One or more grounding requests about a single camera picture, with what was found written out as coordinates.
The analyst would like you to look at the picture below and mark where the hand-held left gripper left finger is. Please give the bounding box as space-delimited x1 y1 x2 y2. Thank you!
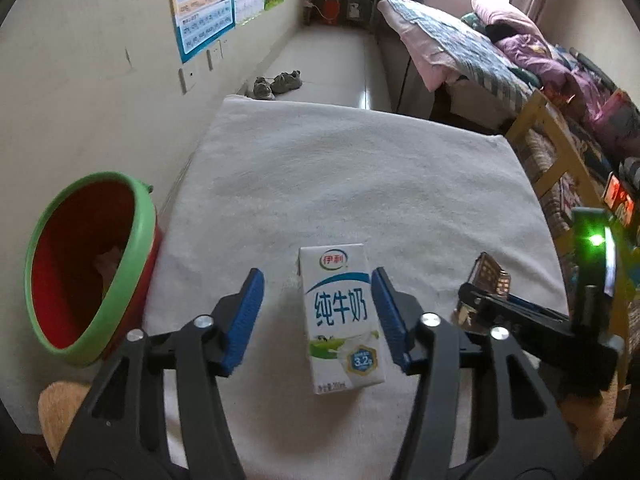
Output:
55 267 266 480

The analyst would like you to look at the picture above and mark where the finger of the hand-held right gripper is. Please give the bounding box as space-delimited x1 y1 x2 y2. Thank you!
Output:
458 282 572 318
467 304 551 338

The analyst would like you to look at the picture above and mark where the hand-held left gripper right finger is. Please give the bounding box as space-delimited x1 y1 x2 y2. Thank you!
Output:
371 266 584 480

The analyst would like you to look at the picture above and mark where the brown snack wrapper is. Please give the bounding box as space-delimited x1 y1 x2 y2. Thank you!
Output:
452 252 513 332

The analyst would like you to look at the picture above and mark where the white milk carton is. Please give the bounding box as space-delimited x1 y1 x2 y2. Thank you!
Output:
297 243 387 396

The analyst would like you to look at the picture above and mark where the red bucket with green rim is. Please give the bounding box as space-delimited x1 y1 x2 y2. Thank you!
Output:
24 171 164 368

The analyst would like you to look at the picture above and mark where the person's right leg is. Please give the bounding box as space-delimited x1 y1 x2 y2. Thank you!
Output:
560 387 627 457

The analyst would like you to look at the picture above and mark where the smartphone with lit screen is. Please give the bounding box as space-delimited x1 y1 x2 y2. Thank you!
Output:
602 172 637 224

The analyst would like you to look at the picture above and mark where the pink printed bag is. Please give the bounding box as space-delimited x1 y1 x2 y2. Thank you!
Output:
589 89 640 137

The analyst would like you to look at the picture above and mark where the purple quilt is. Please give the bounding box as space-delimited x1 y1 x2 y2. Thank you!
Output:
494 34 577 79

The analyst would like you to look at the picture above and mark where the checked blue bed blanket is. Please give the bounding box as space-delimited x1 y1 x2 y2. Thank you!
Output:
377 0 534 107

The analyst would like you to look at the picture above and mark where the pink pillow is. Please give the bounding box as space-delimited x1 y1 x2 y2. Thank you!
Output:
471 0 544 37

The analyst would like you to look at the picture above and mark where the blue chart wall poster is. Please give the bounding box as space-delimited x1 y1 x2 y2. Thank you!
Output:
167 0 236 65

